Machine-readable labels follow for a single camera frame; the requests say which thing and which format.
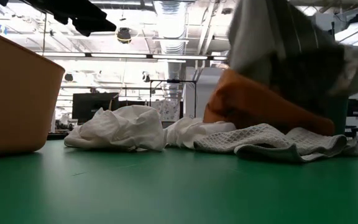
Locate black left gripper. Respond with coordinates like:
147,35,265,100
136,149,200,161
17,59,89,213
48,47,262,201
26,0,118,38

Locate orange plastic basket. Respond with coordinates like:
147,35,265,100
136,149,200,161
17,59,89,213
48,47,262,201
0,26,66,157

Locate white towel with red checks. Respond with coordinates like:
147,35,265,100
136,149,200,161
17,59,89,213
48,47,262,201
63,105,168,152

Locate plain white towel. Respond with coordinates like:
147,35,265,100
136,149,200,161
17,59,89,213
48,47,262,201
163,116,237,149

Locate orange towel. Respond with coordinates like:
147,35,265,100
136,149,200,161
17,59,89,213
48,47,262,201
202,68,336,136

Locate grey checked towel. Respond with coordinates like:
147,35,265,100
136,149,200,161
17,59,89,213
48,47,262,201
227,0,358,97

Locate green plastic basket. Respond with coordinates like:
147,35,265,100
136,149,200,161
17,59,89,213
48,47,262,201
320,95,350,136

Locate patterned white sheet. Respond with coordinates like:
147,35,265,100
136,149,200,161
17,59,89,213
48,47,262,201
150,99,180,123

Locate light grey waffle towel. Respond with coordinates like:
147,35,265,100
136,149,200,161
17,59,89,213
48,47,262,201
193,123,358,164

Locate small black monitor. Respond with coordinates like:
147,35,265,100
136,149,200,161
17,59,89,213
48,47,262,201
347,98,358,118

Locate hanging yellow cord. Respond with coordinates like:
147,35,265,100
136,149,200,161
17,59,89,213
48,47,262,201
43,12,47,57

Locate corrugated ventilation duct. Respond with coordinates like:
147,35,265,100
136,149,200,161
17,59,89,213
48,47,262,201
154,0,190,97

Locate black metal frame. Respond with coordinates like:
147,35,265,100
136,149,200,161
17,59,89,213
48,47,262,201
149,79,198,118

